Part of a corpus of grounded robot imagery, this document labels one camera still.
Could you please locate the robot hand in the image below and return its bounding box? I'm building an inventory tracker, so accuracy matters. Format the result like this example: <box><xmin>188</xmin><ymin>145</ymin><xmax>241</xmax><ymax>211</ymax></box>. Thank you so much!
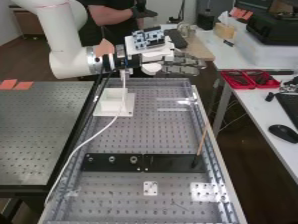
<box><xmin>124</xmin><ymin>25</ymin><xmax>208</xmax><ymax>78</ymax></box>

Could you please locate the wooden desk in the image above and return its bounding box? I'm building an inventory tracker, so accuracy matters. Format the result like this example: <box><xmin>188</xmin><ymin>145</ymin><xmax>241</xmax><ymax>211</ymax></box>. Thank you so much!
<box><xmin>176</xmin><ymin>32</ymin><xmax>217</xmax><ymax>63</ymax></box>

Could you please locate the person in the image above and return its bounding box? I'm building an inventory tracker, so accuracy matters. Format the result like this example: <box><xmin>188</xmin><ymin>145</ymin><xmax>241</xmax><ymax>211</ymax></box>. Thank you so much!
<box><xmin>77</xmin><ymin>0</ymin><xmax>160</xmax><ymax>48</ymax></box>

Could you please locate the small white box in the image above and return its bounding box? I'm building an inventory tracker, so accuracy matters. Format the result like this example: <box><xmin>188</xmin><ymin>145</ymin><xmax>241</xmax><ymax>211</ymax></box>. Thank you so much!
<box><xmin>92</xmin><ymin>87</ymin><xmax>136</xmax><ymax>118</ymax></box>

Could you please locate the red tray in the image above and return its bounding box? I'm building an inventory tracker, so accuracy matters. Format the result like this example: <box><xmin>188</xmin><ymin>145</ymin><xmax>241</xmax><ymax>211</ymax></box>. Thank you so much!
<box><xmin>244</xmin><ymin>68</ymin><xmax>282</xmax><ymax>89</ymax></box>
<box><xmin>220</xmin><ymin>69</ymin><xmax>258</xmax><ymax>90</ymax></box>

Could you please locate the large black case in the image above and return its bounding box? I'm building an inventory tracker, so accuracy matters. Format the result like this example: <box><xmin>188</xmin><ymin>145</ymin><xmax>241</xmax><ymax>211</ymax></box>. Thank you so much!
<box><xmin>245</xmin><ymin>0</ymin><xmax>298</xmax><ymax>47</ymax></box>

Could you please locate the thin stick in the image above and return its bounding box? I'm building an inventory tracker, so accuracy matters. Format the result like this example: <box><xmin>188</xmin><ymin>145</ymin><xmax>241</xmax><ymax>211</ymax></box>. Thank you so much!
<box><xmin>192</xmin><ymin>123</ymin><xmax>213</xmax><ymax>169</ymax></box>

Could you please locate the small black item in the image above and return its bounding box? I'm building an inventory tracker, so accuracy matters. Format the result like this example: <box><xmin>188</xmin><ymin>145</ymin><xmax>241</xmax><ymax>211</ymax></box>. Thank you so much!
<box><xmin>264</xmin><ymin>91</ymin><xmax>277</xmax><ymax>103</ymax></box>

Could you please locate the white desk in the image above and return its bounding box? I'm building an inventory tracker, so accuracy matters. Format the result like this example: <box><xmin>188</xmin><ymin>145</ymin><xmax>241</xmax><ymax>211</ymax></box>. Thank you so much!
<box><xmin>212</xmin><ymin>73</ymin><xmax>298</xmax><ymax>186</ymax></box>

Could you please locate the clear box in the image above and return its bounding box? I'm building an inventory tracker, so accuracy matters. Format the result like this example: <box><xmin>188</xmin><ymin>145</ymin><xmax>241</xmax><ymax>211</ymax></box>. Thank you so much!
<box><xmin>39</xmin><ymin>77</ymin><xmax>248</xmax><ymax>224</ymax></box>

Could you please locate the black plate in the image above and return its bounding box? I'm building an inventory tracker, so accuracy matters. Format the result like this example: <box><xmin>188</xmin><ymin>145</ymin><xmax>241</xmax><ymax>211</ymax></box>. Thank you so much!
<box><xmin>81</xmin><ymin>152</ymin><xmax>208</xmax><ymax>174</ymax></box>

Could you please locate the black mouse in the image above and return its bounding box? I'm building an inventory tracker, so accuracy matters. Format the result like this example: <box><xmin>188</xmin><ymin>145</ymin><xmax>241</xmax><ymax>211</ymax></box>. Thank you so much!
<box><xmin>268</xmin><ymin>123</ymin><xmax>298</xmax><ymax>145</ymax></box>

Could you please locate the small white square plate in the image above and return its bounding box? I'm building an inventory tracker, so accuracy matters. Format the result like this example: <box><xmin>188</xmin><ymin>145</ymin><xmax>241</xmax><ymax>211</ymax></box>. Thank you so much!
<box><xmin>141</xmin><ymin>180</ymin><xmax>160</xmax><ymax>198</ymax></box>

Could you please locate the black cable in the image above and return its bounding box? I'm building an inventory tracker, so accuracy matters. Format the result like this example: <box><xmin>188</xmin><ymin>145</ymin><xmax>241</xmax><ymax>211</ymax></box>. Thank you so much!
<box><xmin>65</xmin><ymin>26</ymin><xmax>117</xmax><ymax>158</ymax></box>

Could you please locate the white cable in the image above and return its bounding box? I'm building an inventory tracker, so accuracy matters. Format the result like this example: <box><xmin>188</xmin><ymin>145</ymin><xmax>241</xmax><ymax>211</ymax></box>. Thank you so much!
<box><xmin>43</xmin><ymin>68</ymin><xmax>131</xmax><ymax>209</ymax></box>

